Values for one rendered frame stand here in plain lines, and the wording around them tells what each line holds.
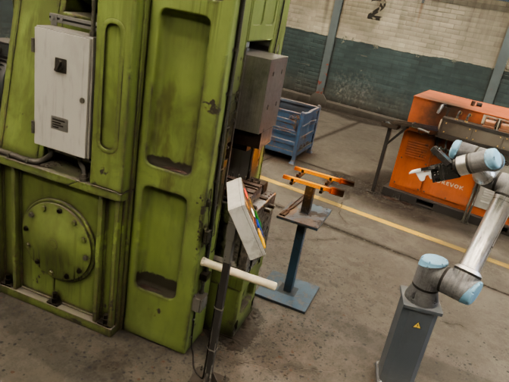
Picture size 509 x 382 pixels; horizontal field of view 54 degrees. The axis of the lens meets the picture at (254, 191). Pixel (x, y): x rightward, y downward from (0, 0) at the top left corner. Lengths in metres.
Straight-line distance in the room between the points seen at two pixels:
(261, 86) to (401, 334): 1.62
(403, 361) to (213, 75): 1.96
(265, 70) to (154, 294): 1.44
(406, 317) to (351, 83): 8.09
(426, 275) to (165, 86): 1.74
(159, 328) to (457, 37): 8.27
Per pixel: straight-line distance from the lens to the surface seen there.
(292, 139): 6.73
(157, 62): 2.64
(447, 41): 10.22
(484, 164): 2.34
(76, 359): 3.14
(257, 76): 2.66
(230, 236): 2.45
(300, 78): 11.14
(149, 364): 3.11
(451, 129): 6.01
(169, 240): 2.91
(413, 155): 6.29
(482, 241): 2.94
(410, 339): 3.13
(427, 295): 3.01
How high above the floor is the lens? 2.08
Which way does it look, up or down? 22 degrees down
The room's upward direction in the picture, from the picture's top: 10 degrees clockwise
